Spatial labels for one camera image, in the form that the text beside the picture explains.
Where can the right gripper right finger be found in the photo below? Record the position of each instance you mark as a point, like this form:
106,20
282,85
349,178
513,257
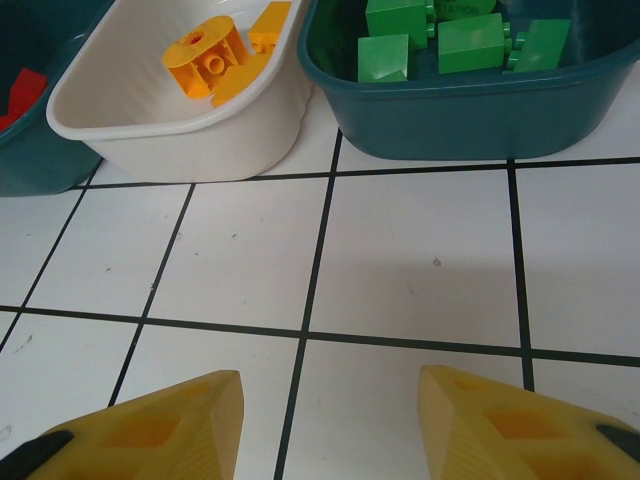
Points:
510,440

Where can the sloped green lego brick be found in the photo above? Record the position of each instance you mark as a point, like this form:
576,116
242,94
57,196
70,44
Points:
382,57

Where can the round yellow lego piece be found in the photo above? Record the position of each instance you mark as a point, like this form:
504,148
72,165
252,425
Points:
200,75

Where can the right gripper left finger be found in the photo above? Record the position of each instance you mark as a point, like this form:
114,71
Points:
150,440

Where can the red lego brick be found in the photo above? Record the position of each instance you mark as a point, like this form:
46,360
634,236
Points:
5,124
30,90

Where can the long green lego brick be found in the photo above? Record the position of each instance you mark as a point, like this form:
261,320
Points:
460,9

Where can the teal plastic container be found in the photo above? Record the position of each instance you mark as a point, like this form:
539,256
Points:
450,115
45,165

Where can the long yellow lego brick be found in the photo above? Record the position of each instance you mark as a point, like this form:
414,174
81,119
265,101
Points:
270,25

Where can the white plastic container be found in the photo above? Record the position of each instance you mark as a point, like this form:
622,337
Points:
200,150

